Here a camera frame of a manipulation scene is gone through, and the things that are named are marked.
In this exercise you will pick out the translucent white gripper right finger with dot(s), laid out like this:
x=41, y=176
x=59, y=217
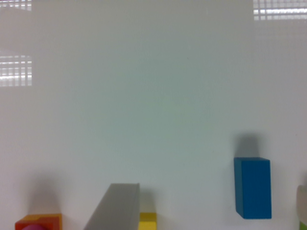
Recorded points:
x=301, y=202

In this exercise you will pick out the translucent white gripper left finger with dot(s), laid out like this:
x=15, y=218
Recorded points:
x=119, y=209

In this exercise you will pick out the yellow cube block with hole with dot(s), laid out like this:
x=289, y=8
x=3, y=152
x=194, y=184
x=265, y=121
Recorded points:
x=147, y=221

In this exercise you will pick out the light green rectangular block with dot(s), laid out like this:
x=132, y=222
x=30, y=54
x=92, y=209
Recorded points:
x=302, y=226

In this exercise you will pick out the blue rectangular block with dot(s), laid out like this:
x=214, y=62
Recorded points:
x=253, y=190

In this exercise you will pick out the orange square block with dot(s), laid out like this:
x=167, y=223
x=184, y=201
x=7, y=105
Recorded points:
x=47, y=221

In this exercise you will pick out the pink cylinder block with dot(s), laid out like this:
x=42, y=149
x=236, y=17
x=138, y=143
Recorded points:
x=34, y=227

